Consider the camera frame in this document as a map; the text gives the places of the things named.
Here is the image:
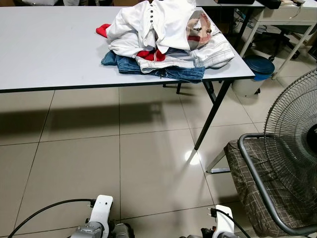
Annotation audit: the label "white shirt with plaid lining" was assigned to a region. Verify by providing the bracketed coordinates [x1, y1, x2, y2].
[106, 0, 221, 58]

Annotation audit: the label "black standing fan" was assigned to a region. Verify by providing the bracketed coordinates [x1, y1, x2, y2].
[264, 68, 317, 219]

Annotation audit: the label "white bin blue lid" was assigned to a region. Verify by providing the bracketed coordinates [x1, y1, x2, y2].
[232, 55, 275, 98]

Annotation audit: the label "black office chair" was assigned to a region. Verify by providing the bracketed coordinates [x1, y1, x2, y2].
[255, 25, 310, 56]

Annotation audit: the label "white desk white legs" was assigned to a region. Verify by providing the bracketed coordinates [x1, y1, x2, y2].
[246, 4, 317, 80]

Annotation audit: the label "white stitched trousers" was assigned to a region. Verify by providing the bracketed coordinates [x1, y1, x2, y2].
[135, 35, 236, 74]

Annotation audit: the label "blue denim jeans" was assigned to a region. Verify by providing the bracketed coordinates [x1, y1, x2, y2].
[101, 51, 206, 83]

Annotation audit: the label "red cloth garment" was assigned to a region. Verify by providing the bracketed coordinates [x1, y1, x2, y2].
[96, 23, 166, 62]

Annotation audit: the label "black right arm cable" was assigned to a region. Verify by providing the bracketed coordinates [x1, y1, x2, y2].
[211, 208, 253, 238]

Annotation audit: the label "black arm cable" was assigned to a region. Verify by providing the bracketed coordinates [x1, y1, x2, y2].
[7, 199, 97, 238]
[211, 208, 253, 238]

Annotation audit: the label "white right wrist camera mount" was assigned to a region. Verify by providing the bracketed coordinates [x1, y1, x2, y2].
[213, 204, 235, 238]

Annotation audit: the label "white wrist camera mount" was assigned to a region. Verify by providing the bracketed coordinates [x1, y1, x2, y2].
[91, 195, 114, 235]
[213, 204, 235, 238]

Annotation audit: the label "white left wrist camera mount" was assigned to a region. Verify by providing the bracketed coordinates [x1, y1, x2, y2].
[91, 195, 114, 235]

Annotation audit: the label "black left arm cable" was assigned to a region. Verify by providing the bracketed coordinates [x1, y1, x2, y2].
[7, 199, 97, 238]

